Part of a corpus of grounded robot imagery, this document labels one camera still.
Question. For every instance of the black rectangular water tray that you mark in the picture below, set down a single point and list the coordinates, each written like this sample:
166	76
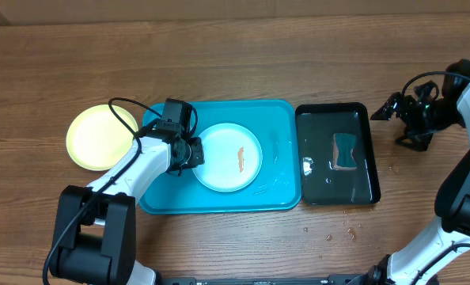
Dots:
320	183

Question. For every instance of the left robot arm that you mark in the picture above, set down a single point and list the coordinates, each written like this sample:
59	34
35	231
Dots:
94	240

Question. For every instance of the yellow-green plastic plate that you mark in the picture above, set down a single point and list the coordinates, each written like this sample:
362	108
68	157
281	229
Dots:
96	140

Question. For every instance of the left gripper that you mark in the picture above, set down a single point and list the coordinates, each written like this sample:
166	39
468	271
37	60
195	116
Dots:
198	157

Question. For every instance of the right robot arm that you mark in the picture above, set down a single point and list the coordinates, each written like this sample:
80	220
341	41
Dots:
448	235

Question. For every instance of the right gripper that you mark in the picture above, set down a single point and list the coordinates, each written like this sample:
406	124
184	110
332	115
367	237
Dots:
422	141

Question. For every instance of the teal plastic serving tray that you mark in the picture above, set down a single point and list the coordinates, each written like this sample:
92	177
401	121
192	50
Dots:
277	185

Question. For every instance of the light blue plastic plate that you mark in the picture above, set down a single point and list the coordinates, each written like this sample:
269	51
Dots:
232	155

